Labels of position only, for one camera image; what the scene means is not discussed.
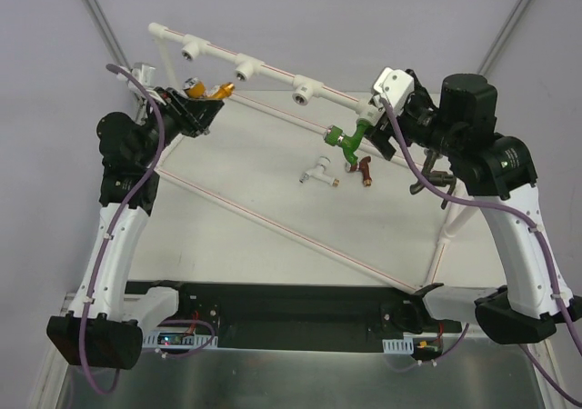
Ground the white pipe frame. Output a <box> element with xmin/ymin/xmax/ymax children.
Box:
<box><xmin>147</xmin><ymin>21</ymin><xmax>478</xmax><ymax>292</ymax></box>

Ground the green faucet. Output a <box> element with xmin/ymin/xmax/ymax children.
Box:
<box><xmin>323</xmin><ymin>120</ymin><xmax>372</xmax><ymax>166</ymax></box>

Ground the cable duct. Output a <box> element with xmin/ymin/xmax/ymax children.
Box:
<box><xmin>142</xmin><ymin>331</ymin><xmax>218</xmax><ymax>350</ymax></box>
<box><xmin>382</xmin><ymin>336</ymin><xmax>443</xmax><ymax>355</ymax></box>

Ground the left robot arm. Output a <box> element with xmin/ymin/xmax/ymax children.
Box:
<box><xmin>46</xmin><ymin>87</ymin><xmax>224</xmax><ymax>370</ymax></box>

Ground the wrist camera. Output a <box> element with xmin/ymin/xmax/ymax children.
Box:
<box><xmin>131</xmin><ymin>62</ymin><xmax>156</xmax><ymax>89</ymax></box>
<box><xmin>371</xmin><ymin>67</ymin><xmax>415</xmax><ymax>115</ymax></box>

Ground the yellow faucet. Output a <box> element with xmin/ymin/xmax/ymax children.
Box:
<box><xmin>183</xmin><ymin>77</ymin><xmax>236</xmax><ymax>100</ymax></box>

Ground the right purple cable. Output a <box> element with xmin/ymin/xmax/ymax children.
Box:
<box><xmin>380</xmin><ymin>98</ymin><xmax>582</xmax><ymax>405</ymax></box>

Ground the right cable duct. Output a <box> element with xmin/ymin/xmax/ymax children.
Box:
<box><xmin>382</xmin><ymin>336</ymin><xmax>443</xmax><ymax>355</ymax></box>

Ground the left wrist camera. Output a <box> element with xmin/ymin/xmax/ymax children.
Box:
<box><xmin>131</xmin><ymin>62</ymin><xmax>156</xmax><ymax>89</ymax></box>

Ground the dark red faucet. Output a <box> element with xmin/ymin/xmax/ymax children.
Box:
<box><xmin>345</xmin><ymin>156</ymin><xmax>373</xmax><ymax>187</ymax></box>

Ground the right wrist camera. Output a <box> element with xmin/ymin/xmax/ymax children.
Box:
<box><xmin>371</xmin><ymin>67</ymin><xmax>415</xmax><ymax>115</ymax></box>

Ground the left cable duct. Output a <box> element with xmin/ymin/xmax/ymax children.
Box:
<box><xmin>142</xmin><ymin>331</ymin><xmax>218</xmax><ymax>350</ymax></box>

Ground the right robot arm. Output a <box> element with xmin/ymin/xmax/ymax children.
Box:
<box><xmin>366</xmin><ymin>67</ymin><xmax>581</xmax><ymax>344</ymax></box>

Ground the white faucet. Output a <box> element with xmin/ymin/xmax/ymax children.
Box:
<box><xmin>299</xmin><ymin>156</ymin><xmax>339</xmax><ymax>187</ymax></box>

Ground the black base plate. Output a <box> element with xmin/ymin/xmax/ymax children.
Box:
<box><xmin>125</xmin><ymin>280</ymin><xmax>465</xmax><ymax>353</ymax></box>

